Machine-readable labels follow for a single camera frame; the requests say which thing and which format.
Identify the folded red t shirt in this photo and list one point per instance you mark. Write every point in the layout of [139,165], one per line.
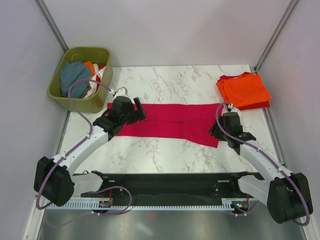
[260,105]

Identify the magenta t shirt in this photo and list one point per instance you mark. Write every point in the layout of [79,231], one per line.
[190,122]

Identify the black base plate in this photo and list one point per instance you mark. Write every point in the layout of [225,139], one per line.
[168,189]

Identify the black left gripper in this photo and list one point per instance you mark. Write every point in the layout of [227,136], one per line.
[138,115]

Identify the folded orange t shirt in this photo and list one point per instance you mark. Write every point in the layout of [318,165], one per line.
[242,91]

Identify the aluminium frame post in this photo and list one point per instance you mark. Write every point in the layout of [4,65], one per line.
[275,35]
[44,10]

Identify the right aluminium frame post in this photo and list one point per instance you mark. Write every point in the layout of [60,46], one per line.
[275,35]

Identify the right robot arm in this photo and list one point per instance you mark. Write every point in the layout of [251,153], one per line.
[285,194]

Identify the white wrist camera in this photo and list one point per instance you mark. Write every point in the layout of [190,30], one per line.
[231,108]
[121,92]

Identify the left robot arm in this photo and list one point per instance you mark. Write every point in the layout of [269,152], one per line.
[55,177]

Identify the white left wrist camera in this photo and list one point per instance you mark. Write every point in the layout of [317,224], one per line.
[121,92]

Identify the left aluminium frame post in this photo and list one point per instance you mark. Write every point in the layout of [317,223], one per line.
[44,10]

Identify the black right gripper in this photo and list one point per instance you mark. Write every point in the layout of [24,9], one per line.
[214,131]

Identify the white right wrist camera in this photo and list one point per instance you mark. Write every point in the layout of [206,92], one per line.
[231,108]

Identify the olive green plastic bin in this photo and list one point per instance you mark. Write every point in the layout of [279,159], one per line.
[92,104]

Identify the white slotted cable duct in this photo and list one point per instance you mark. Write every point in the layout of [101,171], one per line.
[96,204]

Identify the grey blue t shirt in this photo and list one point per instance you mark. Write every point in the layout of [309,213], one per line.
[71,73]

